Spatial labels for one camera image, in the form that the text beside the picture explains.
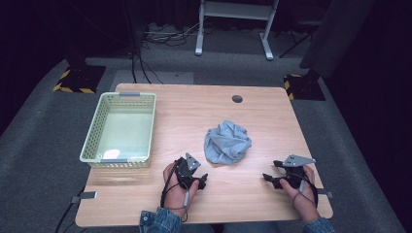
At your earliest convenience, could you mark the pale green plastic basket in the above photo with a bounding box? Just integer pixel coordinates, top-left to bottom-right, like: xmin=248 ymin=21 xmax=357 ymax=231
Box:
xmin=79 ymin=91 xmax=157 ymax=170

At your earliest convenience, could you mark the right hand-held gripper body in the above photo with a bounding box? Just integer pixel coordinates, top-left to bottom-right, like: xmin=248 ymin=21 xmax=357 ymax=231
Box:
xmin=278 ymin=153 xmax=317 ymax=189

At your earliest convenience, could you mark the white metal desk frame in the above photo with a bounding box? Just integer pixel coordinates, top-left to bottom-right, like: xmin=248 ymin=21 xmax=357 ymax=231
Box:
xmin=193 ymin=0 xmax=280 ymax=62

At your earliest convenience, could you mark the black tripod stand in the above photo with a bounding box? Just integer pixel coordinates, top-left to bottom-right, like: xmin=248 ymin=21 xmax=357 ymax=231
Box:
xmin=278 ymin=18 xmax=323 ymax=60

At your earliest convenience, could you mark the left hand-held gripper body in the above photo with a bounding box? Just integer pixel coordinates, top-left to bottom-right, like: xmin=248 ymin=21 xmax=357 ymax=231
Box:
xmin=174 ymin=152 xmax=202 ymax=190

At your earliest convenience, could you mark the black yellow striped stand base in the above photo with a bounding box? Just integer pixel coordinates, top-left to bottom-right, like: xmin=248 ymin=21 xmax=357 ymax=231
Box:
xmin=283 ymin=73 xmax=326 ymax=102
xmin=52 ymin=64 xmax=107 ymax=95

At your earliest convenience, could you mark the black stand pole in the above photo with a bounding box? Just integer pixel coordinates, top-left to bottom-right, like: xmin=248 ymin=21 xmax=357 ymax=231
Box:
xmin=120 ymin=0 xmax=144 ymax=61

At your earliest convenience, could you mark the right gripper black wrist cord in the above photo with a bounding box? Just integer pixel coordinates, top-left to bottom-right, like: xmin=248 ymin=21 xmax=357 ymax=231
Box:
xmin=291 ymin=171 xmax=320 ymax=211

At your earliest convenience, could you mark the black clamp cable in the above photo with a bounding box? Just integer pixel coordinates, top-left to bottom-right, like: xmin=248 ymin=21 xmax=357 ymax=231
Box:
xmin=53 ymin=186 xmax=86 ymax=233

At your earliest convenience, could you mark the person's left hand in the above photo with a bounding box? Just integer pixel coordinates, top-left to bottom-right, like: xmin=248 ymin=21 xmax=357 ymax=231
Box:
xmin=161 ymin=161 xmax=200 ymax=210

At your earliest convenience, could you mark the grey metal table clamp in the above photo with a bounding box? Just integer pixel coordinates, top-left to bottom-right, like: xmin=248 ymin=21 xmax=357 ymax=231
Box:
xmin=316 ymin=188 xmax=334 ymax=199
xmin=70 ymin=190 xmax=98 ymax=205

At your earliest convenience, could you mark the person's right hand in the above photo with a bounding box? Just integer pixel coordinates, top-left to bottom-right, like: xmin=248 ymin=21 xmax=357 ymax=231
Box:
xmin=279 ymin=165 xmax=322 ymax=224

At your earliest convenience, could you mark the left gripper black wrist cord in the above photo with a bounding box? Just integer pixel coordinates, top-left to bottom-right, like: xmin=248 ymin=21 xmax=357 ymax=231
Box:
xmin=159 ymin=160 xmax=190 ymax=224

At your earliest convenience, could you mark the tangle of floor cables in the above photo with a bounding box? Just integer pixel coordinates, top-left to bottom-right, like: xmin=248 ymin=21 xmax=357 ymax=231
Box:
xmin=141 ymin=21 xmax=202 ymax=49

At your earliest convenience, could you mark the light blue printed t-shirt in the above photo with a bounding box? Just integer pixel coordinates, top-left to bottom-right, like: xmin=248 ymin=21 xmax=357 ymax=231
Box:
xmin=203 ymin=119 xmax=254 ymax=166

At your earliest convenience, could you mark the gripper black wrist cord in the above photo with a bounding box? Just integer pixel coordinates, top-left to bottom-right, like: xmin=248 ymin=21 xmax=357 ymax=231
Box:
xmin=291 ymin=171 xmax=320 ymax=211
xmin=159 ymin=160 xmax=190 ymax=224

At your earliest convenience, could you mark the dark grey hanging panel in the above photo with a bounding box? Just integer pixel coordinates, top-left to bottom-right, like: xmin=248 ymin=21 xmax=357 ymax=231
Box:
xmin=298 ymin=0 xmax=377 ymax=79

